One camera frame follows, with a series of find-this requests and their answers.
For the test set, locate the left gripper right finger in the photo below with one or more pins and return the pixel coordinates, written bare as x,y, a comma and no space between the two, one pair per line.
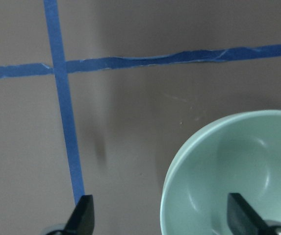
242,219

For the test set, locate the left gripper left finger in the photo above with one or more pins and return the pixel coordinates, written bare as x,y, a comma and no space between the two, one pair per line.
82,220

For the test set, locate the green bowl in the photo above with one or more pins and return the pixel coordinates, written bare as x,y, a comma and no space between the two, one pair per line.
239,153

